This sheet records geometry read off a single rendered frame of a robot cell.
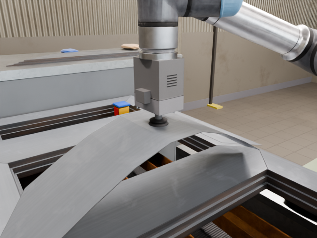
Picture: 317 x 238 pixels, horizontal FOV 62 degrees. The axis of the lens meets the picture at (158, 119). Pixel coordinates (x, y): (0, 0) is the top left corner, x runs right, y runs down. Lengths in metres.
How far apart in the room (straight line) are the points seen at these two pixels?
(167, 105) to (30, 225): 0.31
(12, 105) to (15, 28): 1.68
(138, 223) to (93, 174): 0.14
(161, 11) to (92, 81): 0.91
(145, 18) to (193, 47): 3.33
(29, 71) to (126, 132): 0.79
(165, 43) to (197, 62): 3.43
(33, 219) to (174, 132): 0.29
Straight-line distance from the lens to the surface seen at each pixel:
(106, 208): 0.60
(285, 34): 0.75
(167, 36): 0.49
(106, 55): 1.49
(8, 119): 1.23
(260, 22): 0.71
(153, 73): 0.50
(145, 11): 0.50
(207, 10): 0.53
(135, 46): 1.88
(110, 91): 1.41
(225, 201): 0.67
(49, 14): 2.95
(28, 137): 1.01
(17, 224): 0.54
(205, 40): 3.96
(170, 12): 0.50
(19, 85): 1.27
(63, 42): 2.97
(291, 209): 0.98
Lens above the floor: 1.24
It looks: 20 degrees down
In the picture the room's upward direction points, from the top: straight up
